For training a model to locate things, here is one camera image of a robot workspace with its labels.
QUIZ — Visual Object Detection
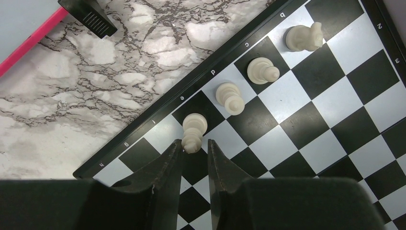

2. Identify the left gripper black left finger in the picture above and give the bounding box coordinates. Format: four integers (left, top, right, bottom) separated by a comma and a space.
112, 139, 183, 230

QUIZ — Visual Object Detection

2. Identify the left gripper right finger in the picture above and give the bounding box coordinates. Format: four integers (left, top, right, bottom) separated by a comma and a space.
207, 139, 252, 230

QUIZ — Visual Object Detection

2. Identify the white king chess piece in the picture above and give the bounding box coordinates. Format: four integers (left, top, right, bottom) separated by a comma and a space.
181, 113, 208, 154

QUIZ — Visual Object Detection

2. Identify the white knight chess piece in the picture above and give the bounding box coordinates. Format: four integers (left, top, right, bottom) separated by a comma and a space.
285, 22, 324, 52

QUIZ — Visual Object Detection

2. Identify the black white chessboard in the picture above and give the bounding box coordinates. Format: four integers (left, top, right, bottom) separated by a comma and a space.
73, 0, 406, 230

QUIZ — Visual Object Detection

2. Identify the black whiteboard stand clip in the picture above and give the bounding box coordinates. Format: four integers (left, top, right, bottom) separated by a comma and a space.
57, 0, 118, 39

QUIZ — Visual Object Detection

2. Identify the pink framed whiteboard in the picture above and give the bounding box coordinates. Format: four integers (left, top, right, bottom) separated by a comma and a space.
0, 0, 68, 75

